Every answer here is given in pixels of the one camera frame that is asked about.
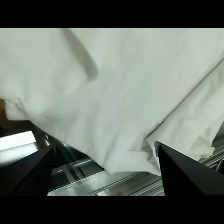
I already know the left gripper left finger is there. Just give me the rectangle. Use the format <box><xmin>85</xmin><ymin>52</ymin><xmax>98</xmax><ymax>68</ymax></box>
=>
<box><xmin>0</xmin><ymin>146</ymin><xmax>56</xmax><ymax>197</ymax></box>

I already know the white T-shirt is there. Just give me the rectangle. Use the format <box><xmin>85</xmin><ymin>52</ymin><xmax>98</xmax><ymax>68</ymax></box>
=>
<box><xmin>0</xmin><ymin>28</ymin><xmax>224</xmax><ymax>176</ymax></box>

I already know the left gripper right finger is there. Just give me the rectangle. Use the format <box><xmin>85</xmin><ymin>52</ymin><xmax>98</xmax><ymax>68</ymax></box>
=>
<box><xmin>157</xmin><ymin>142</ymin><xmax>224</xmax><ymax>197</ymax></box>

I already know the silver frame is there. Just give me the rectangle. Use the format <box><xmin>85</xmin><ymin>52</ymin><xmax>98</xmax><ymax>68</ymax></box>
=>
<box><xmin>47</xmin><ymin>143</ymin><xmax>224</xmax><ymax>197</ymax></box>

